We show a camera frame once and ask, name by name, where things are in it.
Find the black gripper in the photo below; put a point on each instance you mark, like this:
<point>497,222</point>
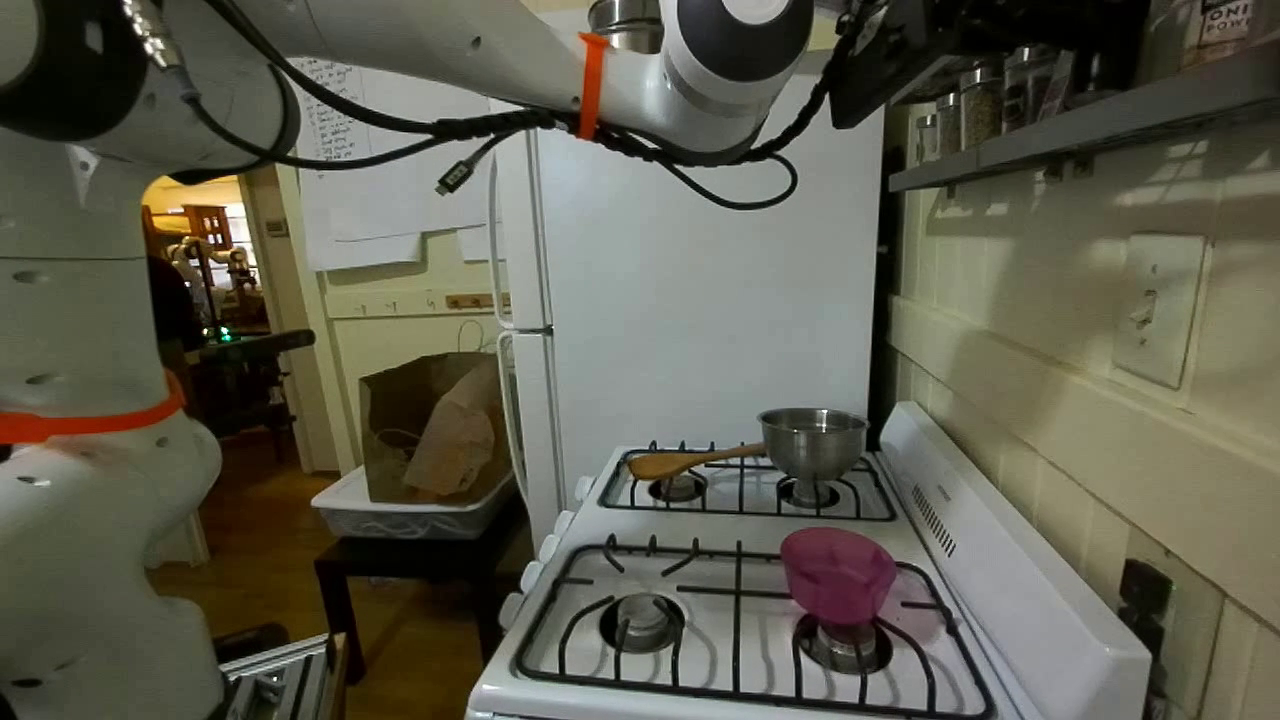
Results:
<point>894,45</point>

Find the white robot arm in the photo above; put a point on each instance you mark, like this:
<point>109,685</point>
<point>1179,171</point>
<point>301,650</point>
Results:
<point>103,96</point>

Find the left black stove grate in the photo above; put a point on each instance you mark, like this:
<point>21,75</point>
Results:
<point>751,486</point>

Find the black stove grate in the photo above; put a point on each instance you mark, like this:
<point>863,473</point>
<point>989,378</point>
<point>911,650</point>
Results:
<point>647,626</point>
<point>751,486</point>

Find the white gas stove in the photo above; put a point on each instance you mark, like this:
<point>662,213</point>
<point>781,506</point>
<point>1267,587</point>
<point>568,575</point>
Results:
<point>1040,637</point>

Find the right black stove grate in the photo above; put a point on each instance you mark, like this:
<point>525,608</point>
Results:
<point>647,626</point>

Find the hanging steel pans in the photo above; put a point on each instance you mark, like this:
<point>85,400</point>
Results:
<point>629,24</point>

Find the white refrigerator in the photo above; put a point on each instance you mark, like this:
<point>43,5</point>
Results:
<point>673,309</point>

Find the steel pot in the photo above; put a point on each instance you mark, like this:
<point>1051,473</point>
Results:
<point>815,443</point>

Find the wooden spoon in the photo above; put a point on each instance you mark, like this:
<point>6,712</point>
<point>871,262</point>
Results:
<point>667,467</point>

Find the pink plastic bowl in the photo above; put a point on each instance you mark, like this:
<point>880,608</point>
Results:
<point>837,578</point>

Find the brown paper bag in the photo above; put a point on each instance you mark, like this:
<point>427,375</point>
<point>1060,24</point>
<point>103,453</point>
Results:
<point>432,429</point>

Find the dark wooden side table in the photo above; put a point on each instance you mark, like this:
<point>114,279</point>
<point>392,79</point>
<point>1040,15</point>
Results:
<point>432,560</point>

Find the white plastic tray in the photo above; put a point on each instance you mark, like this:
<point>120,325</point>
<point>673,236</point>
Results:
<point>355,513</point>

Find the grey wall spice rack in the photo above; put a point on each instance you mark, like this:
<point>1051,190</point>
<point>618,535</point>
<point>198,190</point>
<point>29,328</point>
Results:
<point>1235,79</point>

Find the white light switch plate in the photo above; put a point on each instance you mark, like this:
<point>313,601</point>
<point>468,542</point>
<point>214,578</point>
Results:
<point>1163,286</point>

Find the black wall outlet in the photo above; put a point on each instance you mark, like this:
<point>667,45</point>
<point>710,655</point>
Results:
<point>1145,601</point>

